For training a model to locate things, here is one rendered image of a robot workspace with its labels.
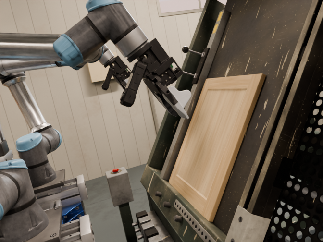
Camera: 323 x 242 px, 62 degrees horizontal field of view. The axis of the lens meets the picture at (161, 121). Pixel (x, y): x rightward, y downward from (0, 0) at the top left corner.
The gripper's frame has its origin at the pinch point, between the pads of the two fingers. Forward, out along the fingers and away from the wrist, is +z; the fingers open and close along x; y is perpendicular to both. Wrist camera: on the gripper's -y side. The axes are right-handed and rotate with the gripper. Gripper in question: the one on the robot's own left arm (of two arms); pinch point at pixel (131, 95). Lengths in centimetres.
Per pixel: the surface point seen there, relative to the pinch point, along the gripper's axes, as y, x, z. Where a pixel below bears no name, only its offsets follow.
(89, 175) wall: -96, 298, 97
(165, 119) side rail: 9.1, 18.6, 27.1
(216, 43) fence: 51, -5, 7
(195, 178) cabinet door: -6, -34, 40
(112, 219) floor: -84, 146, 110
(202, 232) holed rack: -19, -58, 42
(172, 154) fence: -4.0, -5.8, 36.6
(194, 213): -16, -48, 42
